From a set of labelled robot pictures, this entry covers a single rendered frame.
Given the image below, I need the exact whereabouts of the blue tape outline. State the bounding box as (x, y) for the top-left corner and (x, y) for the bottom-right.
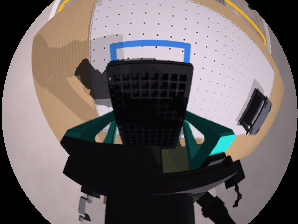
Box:
(110, 40), (191, 63)

